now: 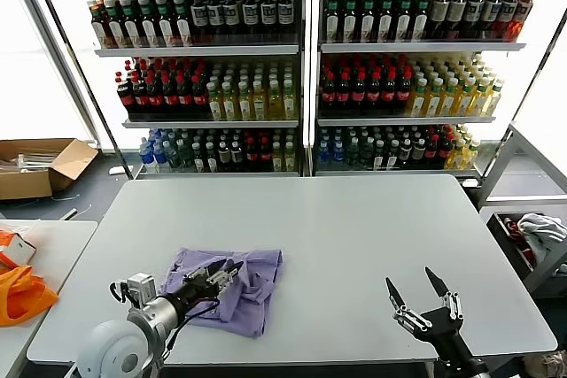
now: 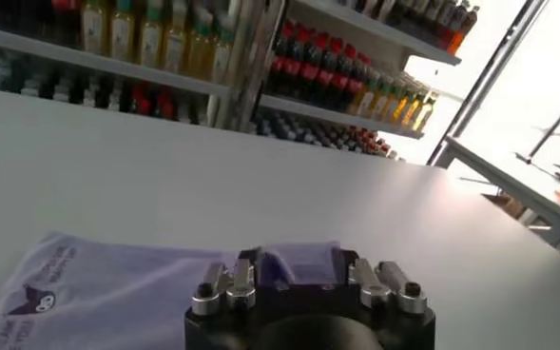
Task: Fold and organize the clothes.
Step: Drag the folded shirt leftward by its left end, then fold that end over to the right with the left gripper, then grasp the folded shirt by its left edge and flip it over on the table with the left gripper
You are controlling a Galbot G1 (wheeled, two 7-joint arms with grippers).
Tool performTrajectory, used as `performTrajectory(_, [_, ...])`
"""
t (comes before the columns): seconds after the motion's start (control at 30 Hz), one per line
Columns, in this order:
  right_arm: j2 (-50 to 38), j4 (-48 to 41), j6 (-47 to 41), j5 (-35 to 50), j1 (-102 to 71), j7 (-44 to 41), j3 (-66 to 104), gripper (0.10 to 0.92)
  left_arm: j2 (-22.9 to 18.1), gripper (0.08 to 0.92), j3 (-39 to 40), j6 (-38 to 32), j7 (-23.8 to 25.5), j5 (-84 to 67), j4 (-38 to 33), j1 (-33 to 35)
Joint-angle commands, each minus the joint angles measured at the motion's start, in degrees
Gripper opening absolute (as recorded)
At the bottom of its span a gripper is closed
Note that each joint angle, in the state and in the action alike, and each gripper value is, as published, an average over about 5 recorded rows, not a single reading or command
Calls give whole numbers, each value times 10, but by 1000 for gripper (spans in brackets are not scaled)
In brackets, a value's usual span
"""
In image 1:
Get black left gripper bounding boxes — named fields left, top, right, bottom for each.
left=159, top=258, right=245, bottom=313

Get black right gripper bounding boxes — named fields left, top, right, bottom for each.
left=384, top=266, right=486, bottom=368

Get purple printed t-shirt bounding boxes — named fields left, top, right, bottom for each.
left=158, top=246, right=285, bottom=339

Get grey clothes bin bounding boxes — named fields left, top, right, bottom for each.
left=485, top=212, right=567, bottom=295

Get red garment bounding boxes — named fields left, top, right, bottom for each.
left=504, top=216, right=537, bottom=264

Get dark green bottle white cap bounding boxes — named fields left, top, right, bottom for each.
left=166, top=139, right=181, bottom=173
left=176, top=139, right=192, bottom=173

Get cola bottle red cap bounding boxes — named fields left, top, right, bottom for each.
left=245, top=136, right=260, bottom=171
left=176, top=74, right=193, bottom=114
left=321, top=71, right=338, bottom=108
left=437, top=134, right=453, bottom=166
left=351, top=71, right=368, bottom=108
left=336, top=71, right=353, bottom=108
left=424, top=134, right=439, bottom=166
left=366, top=71, right=383, bottom=108
left=162, top=74, right=179, bottom=115
left=132, top=75, right=150, bottom=116
left=191, top=74, right=208, bottom=114
left=147, top=75, right=164, bottom=116
left=396, top=71, right=413, bottom=108
left=116, top=76, right=136, bottom=117
left=381, top=71, right=398, bottom=108
left=259, top=136, right=273, bottom=171

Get white crumpled garment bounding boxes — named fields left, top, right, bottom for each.
left=516, top=212, right=567, bottom=264

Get beige sneaker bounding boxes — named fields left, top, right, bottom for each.
left=522, top=351, right=567, bottom=378

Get yellow juice bottle green label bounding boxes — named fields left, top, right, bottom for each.
left=449, top=138, right=467, bottom=170
left=268, top=81, right=284, bottom=121
left=455, top=78, right=476, bottom=118
left=207, top=81, right=224, bottom=122
left=485, top=80, right=505, bottom=117
left=471, top=79, right=491, bottom=118
left=440, top=78, right=460, bottom=118
left=408, top=78, right=429, bottom=118
left=222, top=81, right=238, bottom=122
left=282, top=80, right=298, bottom=121
left=237, top=81, right=253, bottom=122
left=424, top=78, right=444, bottom=118
left=252, top=81, right=268, bottom=121
left=464, top=139, right=482, bottom=169

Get black diagonal pole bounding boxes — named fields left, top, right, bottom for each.
left=24, top=0, right=134, bottom=178
left=480, top=10, right=567, bottom=178

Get orange cloth bag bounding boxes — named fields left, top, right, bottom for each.
left=0, top=265, right=59, bottom=327

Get small orange white box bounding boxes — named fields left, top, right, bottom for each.
left=0, top=228, right=38, bottom=269

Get open cardboard box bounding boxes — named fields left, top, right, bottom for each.
left=0, top=137, right=99, bottom=201

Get clear plastic packets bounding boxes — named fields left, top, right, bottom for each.
left=0, top=151, right=58, bottom=174

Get steel shelf rack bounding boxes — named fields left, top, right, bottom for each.
left=61, top=0, right=307, bottom=178
left=309, top=0, right=563, bottom=178

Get dark tea bottle green neck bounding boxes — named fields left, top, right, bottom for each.
left=174, top=0, right=193, bottom=48
left=342, top=0, right=359, bottom=42
left=395, top=0, right=413, bottom=42
left=140, top=0, right=159, bottom=49
left=157, top=0, right=176, bottom=48
left=107, top=0, right=127, bottom=50
left=412, top=0, right=431, bottom=42
left=360, top=0, right=377, bottom=42
left=124, top=0, right=143, bottom=49
left=377, top=0, right=395, bottom=42
left=325, top=0, right=341, bottom=42

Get dark bottle blue white label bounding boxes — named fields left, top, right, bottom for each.
left=464, top=0, right=484, bottom=41
left=277, top=0, right=296, bottom=36
left=191, top=0, right=209, bottom=38
left=222, top=0, right=240, bottom=37
left=481, top=0, right=501, bottom=41
left=260, top=0, right=277, bottom=36
left=241, top=0, right=260, bottom=36
left=206, top=0, right=224, bottom=37

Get red tea bottle white label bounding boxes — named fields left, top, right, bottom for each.
left=90, top=0, right=108, bottom=50

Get grey metal beam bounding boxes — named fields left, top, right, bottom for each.
left=6, top=0, right=104, bottom=151

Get dark bottle grey label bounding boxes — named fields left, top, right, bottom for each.
left=446, top=0, right=466, bottom=41
left=428, top=0, right=448, bottom=41

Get red drink bottle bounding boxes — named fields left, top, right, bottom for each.
left=513, top=0, right=535, bottom=42

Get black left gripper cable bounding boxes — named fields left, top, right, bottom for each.
left=166, top=297, right=222, bottom=351

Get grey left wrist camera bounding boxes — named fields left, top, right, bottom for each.
left=109, top=272, right=157, bottom=308

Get grey metal rack frame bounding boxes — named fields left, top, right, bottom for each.
left=476, top=123, right=567, bottom=211

